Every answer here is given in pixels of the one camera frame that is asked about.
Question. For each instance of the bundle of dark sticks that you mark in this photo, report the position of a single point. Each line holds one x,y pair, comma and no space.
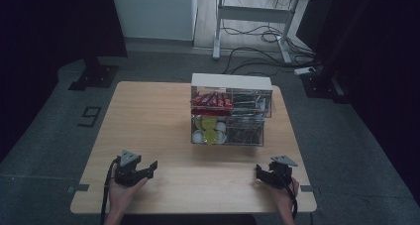
246,131

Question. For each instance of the white power strip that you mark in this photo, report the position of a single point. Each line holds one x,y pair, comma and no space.
304,71

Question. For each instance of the white metal frame desk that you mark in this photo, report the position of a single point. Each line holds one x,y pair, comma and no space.
254,14

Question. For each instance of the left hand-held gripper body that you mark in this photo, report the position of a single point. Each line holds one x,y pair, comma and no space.
129,173

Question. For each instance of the white coffee capsule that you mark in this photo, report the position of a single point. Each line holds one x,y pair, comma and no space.
220,126
198,137
222,137

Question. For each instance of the black stand base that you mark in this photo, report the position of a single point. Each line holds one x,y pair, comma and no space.
318,84
95,76

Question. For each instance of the row of red packets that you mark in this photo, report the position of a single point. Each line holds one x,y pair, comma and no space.
211,100

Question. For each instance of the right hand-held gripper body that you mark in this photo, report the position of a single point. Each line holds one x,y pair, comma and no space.
279,177

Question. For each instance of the grey tape strip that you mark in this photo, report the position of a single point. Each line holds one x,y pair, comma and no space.
81,187

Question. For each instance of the black curtain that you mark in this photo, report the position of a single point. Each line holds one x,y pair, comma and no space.
379,69
49,36

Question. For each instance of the clear organizer with white lid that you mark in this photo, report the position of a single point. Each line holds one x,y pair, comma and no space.
231,81

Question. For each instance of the person's right hand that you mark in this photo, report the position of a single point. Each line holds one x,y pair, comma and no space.
284,197

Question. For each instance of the white cabinet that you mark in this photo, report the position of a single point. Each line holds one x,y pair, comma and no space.
152,13

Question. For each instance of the person's left hand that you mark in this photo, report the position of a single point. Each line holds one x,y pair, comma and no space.
120,195

